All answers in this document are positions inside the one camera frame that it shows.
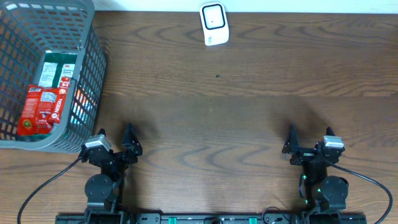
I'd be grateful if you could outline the red Nescafe stick sachet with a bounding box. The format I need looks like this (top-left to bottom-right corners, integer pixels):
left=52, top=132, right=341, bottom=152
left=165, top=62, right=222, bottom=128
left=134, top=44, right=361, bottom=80
left=59, top=77, right=70, bottom=90

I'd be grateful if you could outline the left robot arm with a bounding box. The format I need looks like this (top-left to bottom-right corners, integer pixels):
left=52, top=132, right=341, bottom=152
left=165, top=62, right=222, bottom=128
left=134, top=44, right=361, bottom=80
left=78, top=123, right=142, bottom=213

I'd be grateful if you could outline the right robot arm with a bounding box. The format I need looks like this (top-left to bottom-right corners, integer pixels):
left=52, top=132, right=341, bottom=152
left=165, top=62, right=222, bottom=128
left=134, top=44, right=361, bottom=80
left=282, top=125, right=349, bottom=213

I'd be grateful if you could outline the white barcode scanner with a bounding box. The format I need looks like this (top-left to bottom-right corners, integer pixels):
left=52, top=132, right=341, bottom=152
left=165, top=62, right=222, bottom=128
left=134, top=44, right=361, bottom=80
left=199, top=2, right=229, bottom=46

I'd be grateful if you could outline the red Nescafe coffee pack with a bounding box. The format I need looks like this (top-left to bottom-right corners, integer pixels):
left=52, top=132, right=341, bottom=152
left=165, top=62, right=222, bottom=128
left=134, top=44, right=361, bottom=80
left=17, top=85, right=68, bottom=139

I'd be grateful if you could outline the green white 3M package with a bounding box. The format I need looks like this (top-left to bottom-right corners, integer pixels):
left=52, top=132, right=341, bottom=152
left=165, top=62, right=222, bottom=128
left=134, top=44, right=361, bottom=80
left=38, top=52, right=77, bottom=88

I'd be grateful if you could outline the grey plastic mesh basket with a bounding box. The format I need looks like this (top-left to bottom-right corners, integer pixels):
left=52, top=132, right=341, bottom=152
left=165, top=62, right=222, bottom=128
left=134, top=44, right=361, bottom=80
left=1, top=0, right=107, bottom=154

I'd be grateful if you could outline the left black cable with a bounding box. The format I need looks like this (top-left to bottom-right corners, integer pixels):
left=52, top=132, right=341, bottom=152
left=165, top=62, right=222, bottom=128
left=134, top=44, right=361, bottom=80
left=17, top=157, right=83, bottom=224

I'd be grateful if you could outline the black cable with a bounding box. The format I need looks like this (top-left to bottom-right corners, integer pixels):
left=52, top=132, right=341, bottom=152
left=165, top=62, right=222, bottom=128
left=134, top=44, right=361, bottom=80
left=17, top=157, right=83, bottom=224
left=317, top=149, right=394, bottom=224

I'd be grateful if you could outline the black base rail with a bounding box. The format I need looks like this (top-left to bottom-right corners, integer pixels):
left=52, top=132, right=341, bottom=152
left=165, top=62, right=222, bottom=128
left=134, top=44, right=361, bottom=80
left=55, top=212, right=368, bottom=224

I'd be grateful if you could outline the right black cable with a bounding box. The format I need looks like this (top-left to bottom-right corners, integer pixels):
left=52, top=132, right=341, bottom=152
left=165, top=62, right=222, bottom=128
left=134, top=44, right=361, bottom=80
left=317, top=149, right=394, bottom=224

